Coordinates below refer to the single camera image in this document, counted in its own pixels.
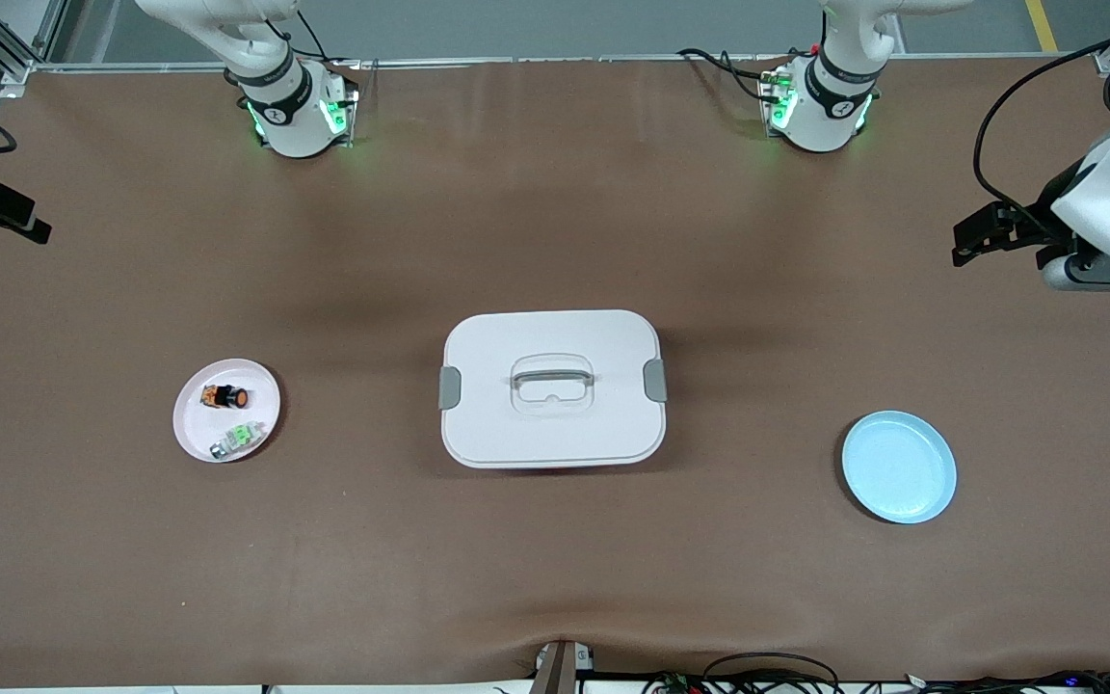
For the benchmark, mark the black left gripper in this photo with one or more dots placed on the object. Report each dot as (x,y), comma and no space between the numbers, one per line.
(1037,224)

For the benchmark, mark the orange push-button switch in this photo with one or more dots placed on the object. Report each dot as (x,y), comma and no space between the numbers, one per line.
(225,396)

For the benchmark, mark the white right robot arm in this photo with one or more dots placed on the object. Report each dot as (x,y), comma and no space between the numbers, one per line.
(285,116)

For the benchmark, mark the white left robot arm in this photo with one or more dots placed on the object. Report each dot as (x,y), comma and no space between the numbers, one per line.
(830,116)

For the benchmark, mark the white lidded box grey latches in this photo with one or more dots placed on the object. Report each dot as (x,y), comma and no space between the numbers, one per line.
(555,434)

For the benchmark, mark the light blue round plate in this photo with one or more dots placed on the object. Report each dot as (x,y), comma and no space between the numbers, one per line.
(897,472)

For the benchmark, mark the pink round plate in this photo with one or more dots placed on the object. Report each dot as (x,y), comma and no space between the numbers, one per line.
(191,419)

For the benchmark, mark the brown table mat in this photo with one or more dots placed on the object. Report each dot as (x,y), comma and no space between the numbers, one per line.
(555,578)

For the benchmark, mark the green push-button switch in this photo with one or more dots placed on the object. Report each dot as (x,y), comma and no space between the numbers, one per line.
(245,436)

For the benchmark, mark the brown table edge bracket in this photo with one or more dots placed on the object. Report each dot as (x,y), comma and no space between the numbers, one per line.
(555,675)

